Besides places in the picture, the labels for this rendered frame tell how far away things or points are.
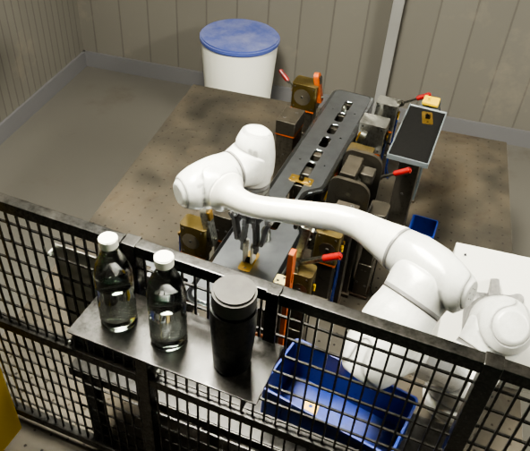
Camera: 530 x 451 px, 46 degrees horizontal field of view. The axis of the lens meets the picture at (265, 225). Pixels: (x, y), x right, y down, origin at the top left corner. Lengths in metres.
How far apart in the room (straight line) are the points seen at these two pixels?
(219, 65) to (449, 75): 1.54
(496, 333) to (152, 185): 1.51
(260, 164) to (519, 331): 0.82
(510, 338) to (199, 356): 0.96
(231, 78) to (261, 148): 2.49
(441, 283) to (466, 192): 1.60
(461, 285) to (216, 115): 2.06
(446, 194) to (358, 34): 1.86
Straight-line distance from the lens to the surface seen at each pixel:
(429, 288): 1.26
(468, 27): 4.32
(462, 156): 3.08
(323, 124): 2.53
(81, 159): 4.09
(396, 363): 1.27
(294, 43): 4.49
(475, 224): 2.68
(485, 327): 1.80
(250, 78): 4.03
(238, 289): 0.95
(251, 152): 1.54
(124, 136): 4.28
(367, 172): 2.02
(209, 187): 1.46
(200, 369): 1.08
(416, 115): 2.36
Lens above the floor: 2.30
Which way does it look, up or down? 41 degrees down
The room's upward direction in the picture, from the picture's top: 4 degrees clockwise
